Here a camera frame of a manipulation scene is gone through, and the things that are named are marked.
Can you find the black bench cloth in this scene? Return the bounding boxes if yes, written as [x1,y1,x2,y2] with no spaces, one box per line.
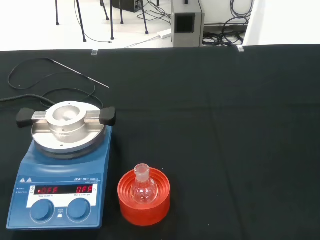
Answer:
[0,44,320,240]

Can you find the blue base laboratory heater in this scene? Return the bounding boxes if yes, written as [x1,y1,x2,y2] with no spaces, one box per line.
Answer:
[6,124,113,232]

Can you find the grey metal box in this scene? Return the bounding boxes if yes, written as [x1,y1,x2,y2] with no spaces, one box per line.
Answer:
[170,0,206,48]

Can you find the white power strip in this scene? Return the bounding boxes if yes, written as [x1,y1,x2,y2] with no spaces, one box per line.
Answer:
[157,28,173,40]

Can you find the black tripod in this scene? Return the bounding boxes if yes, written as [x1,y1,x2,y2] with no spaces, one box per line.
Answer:
[99,0,150,41]
[54,0,88,43]

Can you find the black equipment case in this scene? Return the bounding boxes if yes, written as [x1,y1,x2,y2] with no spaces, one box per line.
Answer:
[112,0,141,14]

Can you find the white board panel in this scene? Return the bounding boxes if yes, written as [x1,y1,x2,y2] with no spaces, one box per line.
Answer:
[241,0,320,47]

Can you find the aluminium heating block black handles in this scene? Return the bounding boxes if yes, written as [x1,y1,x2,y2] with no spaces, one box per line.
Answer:
[15,100,117,155]

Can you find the orange ribbed flask support ring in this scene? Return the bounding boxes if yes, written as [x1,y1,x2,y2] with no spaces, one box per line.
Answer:
[117,167,172,227]

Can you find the steel temperature probe black cable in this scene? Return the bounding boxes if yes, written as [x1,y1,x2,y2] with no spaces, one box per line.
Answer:
[7,57,110,104]

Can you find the thin black floor cable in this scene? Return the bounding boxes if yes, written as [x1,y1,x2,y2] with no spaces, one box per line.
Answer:
[74,0,113,44]

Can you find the black tangled floor cables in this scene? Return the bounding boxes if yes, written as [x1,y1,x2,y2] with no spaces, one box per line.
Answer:
[201,0,253,47]

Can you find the thick black power cable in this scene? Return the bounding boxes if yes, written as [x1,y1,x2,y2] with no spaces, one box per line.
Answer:
[0,94,56,109]

